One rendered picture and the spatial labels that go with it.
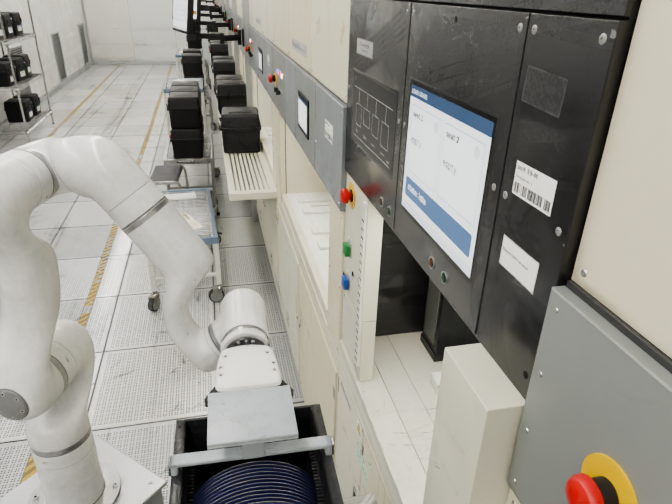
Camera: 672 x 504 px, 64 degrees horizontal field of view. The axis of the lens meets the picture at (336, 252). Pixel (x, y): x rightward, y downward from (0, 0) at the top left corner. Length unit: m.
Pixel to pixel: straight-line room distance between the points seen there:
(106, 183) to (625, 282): 0.72
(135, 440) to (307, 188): 1.45
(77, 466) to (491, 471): 0.90
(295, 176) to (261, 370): 2.01
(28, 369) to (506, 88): 0.92
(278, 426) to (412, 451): 0.60
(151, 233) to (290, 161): 1.90
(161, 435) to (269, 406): 1.87
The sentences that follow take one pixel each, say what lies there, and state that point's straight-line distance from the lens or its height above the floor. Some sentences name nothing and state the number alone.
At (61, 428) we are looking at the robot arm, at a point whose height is 1.01.
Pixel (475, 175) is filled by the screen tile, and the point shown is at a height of 1.61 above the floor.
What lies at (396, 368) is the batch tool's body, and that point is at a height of 0.87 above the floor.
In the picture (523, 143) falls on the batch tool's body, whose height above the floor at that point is 1.67.
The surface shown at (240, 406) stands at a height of 1.28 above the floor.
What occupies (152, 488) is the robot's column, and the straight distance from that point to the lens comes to 1.43.
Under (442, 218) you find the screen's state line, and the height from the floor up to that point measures 1.51.
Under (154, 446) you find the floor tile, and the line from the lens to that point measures 2.61.
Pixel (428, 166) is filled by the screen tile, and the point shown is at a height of 1.57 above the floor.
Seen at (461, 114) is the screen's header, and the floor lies 1.67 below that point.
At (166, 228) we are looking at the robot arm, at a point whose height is 1.46.
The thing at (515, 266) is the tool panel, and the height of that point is 1.54.
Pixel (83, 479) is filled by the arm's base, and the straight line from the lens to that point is 1.36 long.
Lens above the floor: 1.82
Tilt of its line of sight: 26 degrees down
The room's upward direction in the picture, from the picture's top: 2 degrees clockwise
